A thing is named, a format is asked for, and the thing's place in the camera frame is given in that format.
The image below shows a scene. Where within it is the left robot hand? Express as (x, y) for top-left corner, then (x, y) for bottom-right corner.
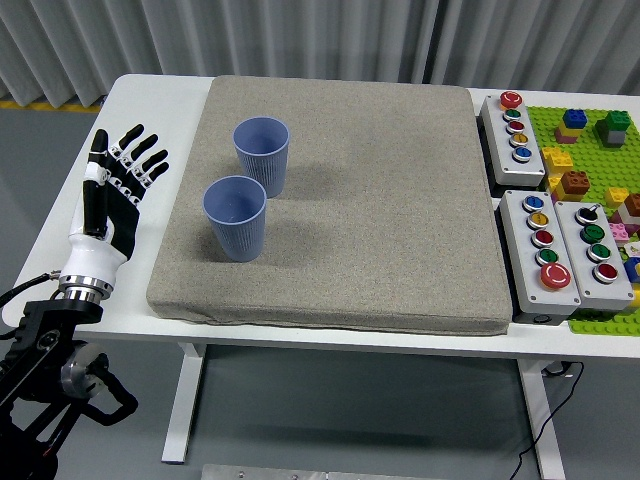
(58, 123), (171, 283)

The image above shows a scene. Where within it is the blue ribbed cup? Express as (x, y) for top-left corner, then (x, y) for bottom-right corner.
(232, 116), (291, 199)
(201, 175), (268, 263)

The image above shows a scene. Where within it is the yellow black floor tape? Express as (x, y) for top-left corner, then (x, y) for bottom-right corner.
(0, 98), (104, 114)

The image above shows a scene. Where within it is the white table leg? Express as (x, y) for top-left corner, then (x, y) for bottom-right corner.
(517, 359), (567, 480)
(160, 343), (206, 464)

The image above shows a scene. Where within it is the grey-brown mat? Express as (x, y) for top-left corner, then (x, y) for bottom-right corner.
(145, 74), (514, 337)

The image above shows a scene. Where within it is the grey pleated curtain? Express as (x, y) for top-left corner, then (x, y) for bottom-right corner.
(0, 0), (640, 112)

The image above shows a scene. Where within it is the grey five-button control box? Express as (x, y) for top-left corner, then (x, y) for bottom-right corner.
(479, 90), (547, 189)

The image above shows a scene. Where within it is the grey box with mushroom button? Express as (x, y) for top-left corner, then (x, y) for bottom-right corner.
(498, 189), (584, 316)

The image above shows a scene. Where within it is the black base box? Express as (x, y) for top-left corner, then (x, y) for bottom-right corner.
(512, 309), (569, 327)

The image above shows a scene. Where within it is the large yellow toy brick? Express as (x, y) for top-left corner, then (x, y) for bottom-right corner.
(542, 146), (574, 176)

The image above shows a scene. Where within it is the grey box with black knob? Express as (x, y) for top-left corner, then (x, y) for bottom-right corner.
(553, 199), (636, 310)

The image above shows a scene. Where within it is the brown toy brick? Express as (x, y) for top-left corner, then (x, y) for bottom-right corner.
(559, 170), (591, 191)

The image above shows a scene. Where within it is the blue toy brick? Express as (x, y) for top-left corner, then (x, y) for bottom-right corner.
(561, 108), (590, 131)

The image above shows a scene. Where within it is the green studded baseplate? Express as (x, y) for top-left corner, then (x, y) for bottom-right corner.
(527, 104), (640, 337)

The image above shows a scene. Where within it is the green toy brick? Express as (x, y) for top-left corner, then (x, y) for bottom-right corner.
(594, 110), (632, 135)

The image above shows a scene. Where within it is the black floor cable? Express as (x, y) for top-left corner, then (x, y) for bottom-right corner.
(509, 360), (586, 480)

